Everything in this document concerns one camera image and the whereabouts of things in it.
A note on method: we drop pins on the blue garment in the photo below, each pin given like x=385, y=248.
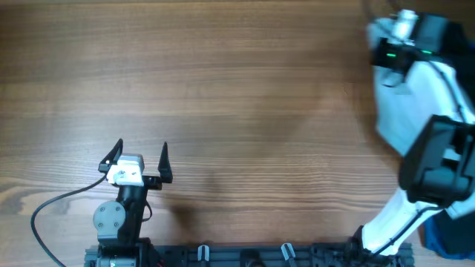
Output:
x=429, y=239

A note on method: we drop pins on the black garment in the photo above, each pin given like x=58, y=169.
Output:
x=455, y=237

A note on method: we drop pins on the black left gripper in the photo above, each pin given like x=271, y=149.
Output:
x=151, y=181

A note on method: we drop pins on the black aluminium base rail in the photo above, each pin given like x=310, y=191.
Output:
x=317, y=254

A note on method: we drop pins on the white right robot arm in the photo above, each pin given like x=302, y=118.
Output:
x=423, y=75

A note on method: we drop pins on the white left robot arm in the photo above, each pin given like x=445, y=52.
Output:
x=118, y=223

